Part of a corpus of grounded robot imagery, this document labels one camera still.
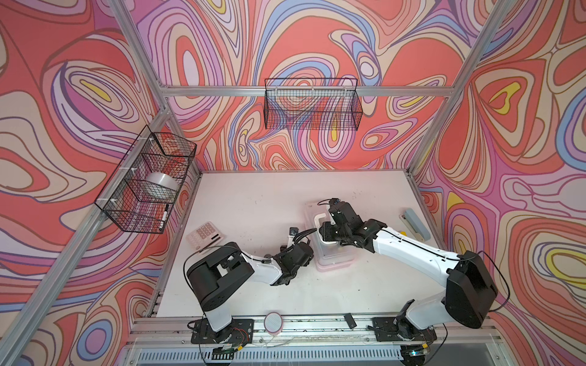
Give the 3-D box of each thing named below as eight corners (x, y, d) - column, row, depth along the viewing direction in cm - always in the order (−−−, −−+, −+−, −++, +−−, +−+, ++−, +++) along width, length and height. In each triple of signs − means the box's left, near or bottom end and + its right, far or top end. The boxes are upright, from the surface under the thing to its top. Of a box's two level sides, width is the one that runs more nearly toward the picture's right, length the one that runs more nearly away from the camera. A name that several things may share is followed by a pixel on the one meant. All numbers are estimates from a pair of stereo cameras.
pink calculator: (199, 256, 92) (197, 254, 90) (187, 239, 96) (185, 236, 95) (224, 238, 97) (223, 235, 95) (211, 222, 102) (210, 219, 100)
